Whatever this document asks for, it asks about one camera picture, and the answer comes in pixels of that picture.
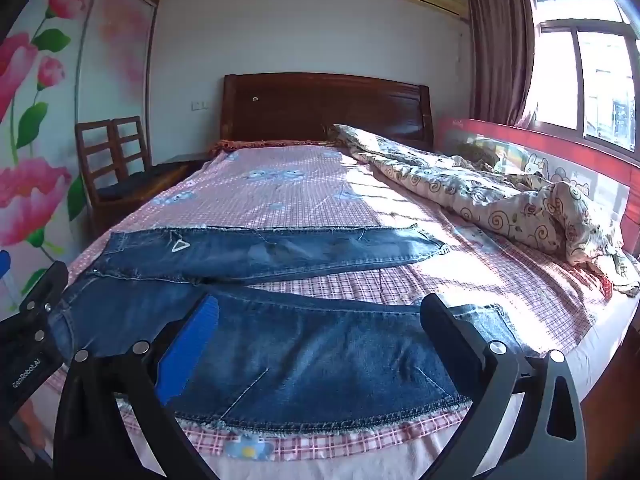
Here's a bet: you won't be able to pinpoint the bed with pink plaid sheet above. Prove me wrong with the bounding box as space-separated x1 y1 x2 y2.
30 140 636 480

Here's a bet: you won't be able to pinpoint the orange fringed cloth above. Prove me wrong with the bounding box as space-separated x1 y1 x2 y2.
214 137 332 155

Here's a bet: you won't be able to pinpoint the brown curtain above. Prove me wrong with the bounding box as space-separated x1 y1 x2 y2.
464 0 538 128

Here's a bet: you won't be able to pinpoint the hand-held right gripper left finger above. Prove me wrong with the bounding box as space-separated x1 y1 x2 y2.
54 294 221 480

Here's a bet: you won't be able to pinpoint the red bed guard rail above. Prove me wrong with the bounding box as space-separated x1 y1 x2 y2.
435 116 640 261

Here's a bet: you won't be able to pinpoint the floral wardrobe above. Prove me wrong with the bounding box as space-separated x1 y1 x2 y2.
0 0 171 321

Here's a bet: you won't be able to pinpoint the floral swirl quilt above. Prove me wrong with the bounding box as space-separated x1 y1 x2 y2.
327 124 640 297

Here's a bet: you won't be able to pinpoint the dark wooden headboard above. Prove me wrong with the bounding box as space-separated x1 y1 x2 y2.
220 73 435 151

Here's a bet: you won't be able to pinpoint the dark cloth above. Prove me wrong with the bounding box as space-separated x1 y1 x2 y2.
97 166 177 200

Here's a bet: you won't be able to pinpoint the blue denim pants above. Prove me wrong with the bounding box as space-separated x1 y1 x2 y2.
47 225 526 433

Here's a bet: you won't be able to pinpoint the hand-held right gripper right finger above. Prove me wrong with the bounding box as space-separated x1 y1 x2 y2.
420 292 587 480

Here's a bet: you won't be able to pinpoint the wooden chair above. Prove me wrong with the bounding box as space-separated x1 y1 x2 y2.
111 116 191 201
75 120 126 236

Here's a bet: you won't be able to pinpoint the window with dark frame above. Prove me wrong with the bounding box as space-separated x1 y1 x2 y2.
530 0 640 156

